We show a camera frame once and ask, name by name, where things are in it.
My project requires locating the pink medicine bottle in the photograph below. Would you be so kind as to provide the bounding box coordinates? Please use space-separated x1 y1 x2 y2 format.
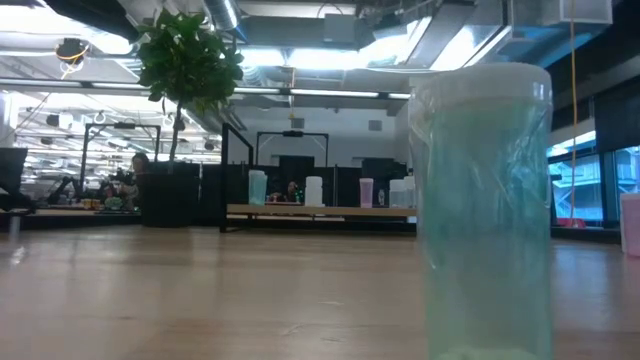
358 177 375 209
619 193 640 258

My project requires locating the white medicine bottle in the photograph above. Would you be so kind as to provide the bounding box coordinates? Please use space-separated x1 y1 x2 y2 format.
304 175 324 208

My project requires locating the black office partition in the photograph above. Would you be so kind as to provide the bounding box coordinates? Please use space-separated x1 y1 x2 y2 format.
199 154 416 207

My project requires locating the black plant pot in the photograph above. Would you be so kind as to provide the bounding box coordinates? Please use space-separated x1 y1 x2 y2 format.
140 160 201 229

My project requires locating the green artificial plant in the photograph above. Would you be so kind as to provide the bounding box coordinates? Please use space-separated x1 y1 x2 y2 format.
135 7 246 166

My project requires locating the black office chair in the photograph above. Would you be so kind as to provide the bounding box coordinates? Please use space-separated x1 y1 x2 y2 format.
0 146 37 237

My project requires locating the wooden shelf with black frame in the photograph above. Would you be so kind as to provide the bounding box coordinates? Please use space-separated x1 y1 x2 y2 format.
219 122 417 234

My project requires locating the black gantry frame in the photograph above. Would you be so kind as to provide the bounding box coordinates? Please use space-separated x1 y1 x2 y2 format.
79 122 163 176
255 130 330 169

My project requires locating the black aluminium table frame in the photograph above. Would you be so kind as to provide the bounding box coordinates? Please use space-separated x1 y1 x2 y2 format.
19 212 622 245

